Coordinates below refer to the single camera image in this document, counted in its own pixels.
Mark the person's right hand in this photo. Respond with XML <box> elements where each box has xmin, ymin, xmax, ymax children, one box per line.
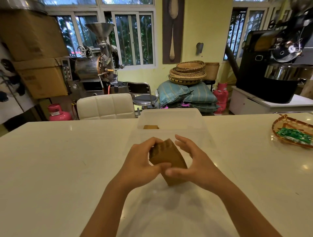
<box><xmin>165</xmin><ymin>134</ymin><xmax>231</xmax><ymax>199</ymax></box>

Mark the person's left hand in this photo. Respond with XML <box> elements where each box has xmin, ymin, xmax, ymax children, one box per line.
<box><xmin>113</xmin><ymin>137</ymin><xmax>172</xmax><ymax>196</ymax></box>

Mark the person's left forearm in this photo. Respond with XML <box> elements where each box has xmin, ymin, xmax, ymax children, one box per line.
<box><xmin>79</xmin><ymin>179</ymin><xmax>134</xmax><ymax>237</ymax></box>

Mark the person's right forearm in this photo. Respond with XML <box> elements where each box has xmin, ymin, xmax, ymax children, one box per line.
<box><xmin>215</xmin><ymin>182</ymin><xmax>284</xmax><ymax>237</ymax></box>

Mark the clear plastic bin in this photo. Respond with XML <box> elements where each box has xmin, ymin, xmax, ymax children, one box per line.
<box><xmin>129</xmin><ymin>108</ymin><xmax>214</xmax><ymax>153</ymax></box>

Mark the chrome chair with black seat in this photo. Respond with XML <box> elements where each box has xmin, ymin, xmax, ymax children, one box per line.
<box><xmin>127</xmin><ymin>83</ymin><xmax>158</xmax><ymax>110</ymax></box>

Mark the blue woven sack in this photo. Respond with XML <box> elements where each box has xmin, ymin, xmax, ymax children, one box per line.
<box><xmin>156</xmin><ymin>80</ymin><xmax>194</xmax><ymax>107</ymax></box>
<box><xmin>189</xmin><ymin>102</ymin><xmax>220</xmax><ymax>113</ymax></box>
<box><xmin>183</xmin><ymin>82</ymin><xmax>218</xmax><ymax>104</ymax></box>

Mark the white padded chair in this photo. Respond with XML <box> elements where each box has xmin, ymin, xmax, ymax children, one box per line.
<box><xmin>76</xmin><ymin>93</ymin><xmax>136</xmax><ymax>120</ymax></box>

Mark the pink gas cylinder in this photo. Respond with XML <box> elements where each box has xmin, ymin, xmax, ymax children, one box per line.
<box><xmin>213</xmin><ymin>83</ymin><xmax>229</xmax><ymax>115</ymax></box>
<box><xmin>47</xmin><ymin>104</ymin><xmax>73</xmax><ymax>121</ymax></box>

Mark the white cabinet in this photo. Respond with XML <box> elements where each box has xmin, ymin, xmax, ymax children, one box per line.
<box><xmin>229</xmin><ymin>86</ymin><xmax>313</xmax><ymax>115</ymax></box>

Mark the stack of flat woven baskets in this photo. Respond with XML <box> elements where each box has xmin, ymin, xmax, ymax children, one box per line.
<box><xmin>168</xmin><ymin>60</ymin><xmax>207</xmax><ymax>85</ymax></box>

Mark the tall woven basket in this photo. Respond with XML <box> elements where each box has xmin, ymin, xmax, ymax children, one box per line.
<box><xmin>204</xmin><ymin>62</ymin><xmax>220</xmax><ymax>81</ymax></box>

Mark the woven bamboo tray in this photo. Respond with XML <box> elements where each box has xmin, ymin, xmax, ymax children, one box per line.
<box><xmin>271</xmin><ymin>114</ymin><xmax>313</xmax><ymax>149</ymax></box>

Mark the silver coffee roaster machine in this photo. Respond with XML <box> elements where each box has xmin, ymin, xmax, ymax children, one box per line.
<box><xmin>61</xmin><ymin>23</ymin><xmax>126</xmax><ymax>98</ymax></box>

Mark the pile of green packets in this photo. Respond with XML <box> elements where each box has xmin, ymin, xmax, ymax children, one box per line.
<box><xmin>276</xmin><ymin>127</ymin><xmax>313</xmax><ymax>145</ymax></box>

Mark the white framed window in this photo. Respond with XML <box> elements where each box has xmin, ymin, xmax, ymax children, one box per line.
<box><xmin>45</xmin><ymin>0</ymin><xmax>157</xmax><ymax>71</ymax></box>
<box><xmin>223</xmin><ymin>0</ymin><xmax>291</xmax><ymax>61</ymax></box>

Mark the black coffee roaster machine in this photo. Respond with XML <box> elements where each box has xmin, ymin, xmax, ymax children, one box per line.
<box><xmin>225</xmin><ymin>0</ymin><xmax>313</xmax><ymax>104</ymax></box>

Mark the small cardboard box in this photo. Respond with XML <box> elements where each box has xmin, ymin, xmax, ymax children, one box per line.
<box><xmin>13</xmin><ymin>57</ymin><xmax>69</xmax><ymax>99</ymax></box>

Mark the panda ink painting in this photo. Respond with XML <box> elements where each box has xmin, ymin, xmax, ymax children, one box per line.
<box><xmin>0</xmin><ymin>40</ymin><xmax>38</xmax><ymax>125</ymax></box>

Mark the large cardboard box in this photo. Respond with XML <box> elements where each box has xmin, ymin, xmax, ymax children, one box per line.
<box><xmin>0</xmin><ymin>9</ymin><xmax>69</xmax><ymax>62</ymax></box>

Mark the brown spoon wall picture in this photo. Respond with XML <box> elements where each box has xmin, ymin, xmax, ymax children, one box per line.
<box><xmin>162</xmin><ymin>0</ymin><xmax>185</xmax><ymax>64</ymax></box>

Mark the silver metal duct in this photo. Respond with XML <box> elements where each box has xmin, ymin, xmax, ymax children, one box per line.
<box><xmin>0</xmin><ymin>0</ymin><xmax>48</xmax><ymax>14</ymax></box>

